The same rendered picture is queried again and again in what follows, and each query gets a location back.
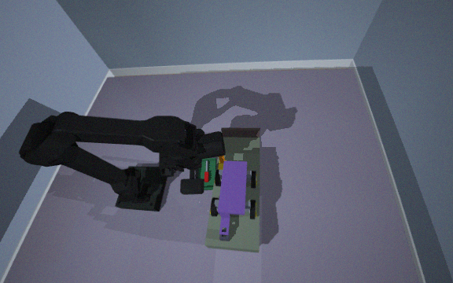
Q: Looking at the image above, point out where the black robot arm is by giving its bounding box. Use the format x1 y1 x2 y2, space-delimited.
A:
18 112 226 203

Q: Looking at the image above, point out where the yellow wedge chock with orange handle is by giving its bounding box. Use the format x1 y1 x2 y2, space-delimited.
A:
218 156 227 170

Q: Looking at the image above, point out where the red-headed grey pin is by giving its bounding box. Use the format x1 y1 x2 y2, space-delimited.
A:
204 160 209 182

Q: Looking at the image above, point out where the green tray floor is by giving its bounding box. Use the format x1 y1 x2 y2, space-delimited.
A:
198 160 215 188

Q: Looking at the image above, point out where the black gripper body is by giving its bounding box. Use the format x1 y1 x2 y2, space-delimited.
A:
175 129 204 195

